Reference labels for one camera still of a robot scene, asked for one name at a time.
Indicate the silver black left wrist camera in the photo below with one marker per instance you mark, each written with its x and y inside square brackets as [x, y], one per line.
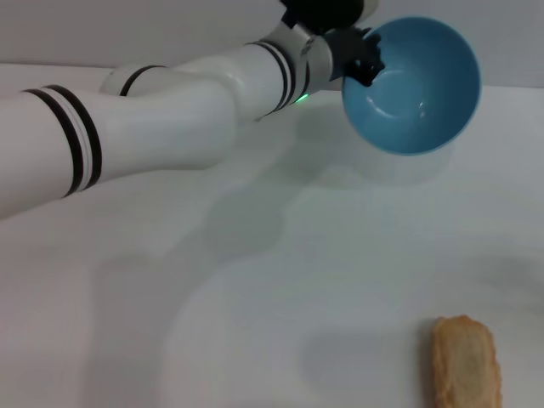
[323, 13]

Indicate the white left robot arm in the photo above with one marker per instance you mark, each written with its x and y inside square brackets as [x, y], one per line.
[161, 123]

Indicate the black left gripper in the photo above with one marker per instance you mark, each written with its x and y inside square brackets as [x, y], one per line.
[346, 49]

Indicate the blue bowl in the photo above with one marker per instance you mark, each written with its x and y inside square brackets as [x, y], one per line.
[416, 115]

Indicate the ridged orange bread loaf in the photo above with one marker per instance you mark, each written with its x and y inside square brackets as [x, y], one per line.
[465, 365]

